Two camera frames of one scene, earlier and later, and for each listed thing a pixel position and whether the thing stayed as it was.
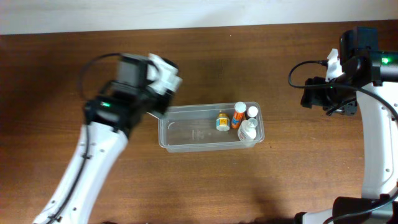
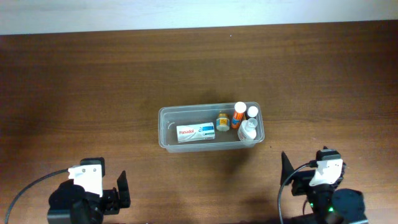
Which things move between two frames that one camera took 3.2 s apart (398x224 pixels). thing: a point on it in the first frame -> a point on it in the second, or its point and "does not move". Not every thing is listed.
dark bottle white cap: (251, 112) does not move
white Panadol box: (156, 114) -> (195, 132)
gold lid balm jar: (223, 122) does not move
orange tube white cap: (238, 118) does not move
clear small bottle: (247, 130) does not move
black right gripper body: (311, 93) -> (300, 182)
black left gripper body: (162, 104) -> (112, 200)
